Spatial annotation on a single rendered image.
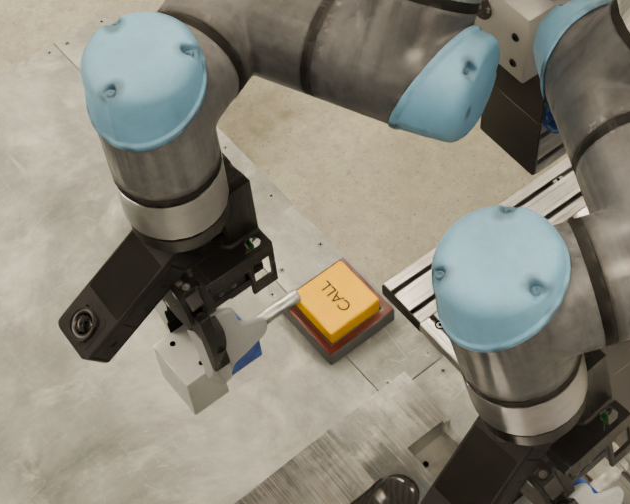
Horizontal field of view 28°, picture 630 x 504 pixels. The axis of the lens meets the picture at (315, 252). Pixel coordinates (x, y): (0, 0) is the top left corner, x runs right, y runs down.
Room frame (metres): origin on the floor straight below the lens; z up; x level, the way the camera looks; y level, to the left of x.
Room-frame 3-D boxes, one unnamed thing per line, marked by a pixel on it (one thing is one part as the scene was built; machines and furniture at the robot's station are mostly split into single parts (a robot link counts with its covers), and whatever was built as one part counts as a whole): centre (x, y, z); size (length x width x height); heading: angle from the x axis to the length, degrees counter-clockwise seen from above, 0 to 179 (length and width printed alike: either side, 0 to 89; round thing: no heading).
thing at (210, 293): (0.53, 0.09, 1.09); 0.09 x 0.08 x 0.12; 123
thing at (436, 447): (0.43, -0.09, 0.87); 0.05 x 0.05 x 0.04; 33
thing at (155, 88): (0.53, 0.09, 1.25); 0.09 x 0.08 x 0.11; 147
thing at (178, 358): (0.54, 0.07, 0.93); 0.13 x 0.05 x 0.05; 123
